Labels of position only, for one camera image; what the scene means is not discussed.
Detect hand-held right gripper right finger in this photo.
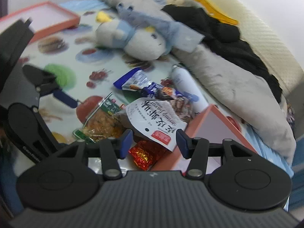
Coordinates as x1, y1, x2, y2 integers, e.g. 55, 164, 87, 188
176, 129, 258, 180

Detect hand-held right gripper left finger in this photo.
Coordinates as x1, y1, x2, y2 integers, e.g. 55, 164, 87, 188
53, 129, 134, 181

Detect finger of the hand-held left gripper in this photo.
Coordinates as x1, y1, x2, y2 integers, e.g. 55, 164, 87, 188
22, 65, 59, 88
38, 83, 79, 108

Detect white snack packet black print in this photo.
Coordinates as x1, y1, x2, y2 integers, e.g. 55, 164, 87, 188
113, 97, 188, 152

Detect orange cardboard box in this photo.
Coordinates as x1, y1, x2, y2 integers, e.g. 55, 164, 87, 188
147, 104, 259, 171

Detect red foil snack packet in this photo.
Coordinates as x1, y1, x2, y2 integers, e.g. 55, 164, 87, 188
129, 140, 167, 171

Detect green snack packet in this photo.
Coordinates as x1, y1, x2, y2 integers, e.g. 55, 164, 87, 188
73, 93, 126, 144

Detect printed bed sheet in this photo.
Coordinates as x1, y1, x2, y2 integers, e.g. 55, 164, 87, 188
14, 0, 295, 174

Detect white spray bottle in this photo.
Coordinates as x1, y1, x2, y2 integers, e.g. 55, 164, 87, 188
171, 64, 208, 113

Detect shallow pink box lid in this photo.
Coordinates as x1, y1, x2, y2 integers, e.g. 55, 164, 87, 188
0, 1, 81, 44

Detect blue white snack packet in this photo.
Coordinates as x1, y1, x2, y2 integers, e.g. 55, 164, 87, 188
113, 68, 150, 92

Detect white and blue plush toy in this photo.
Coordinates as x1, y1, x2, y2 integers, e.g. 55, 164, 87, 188
95, 11, 171, 61

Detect black clothing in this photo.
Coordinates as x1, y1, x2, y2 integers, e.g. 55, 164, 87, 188
161, 5, 283, 102

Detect yellow pillow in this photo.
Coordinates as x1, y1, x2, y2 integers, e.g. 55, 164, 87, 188
192, 0, 239, 26

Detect cream quilted headboard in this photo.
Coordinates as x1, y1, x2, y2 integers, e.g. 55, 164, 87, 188
202, 0, 304, 95

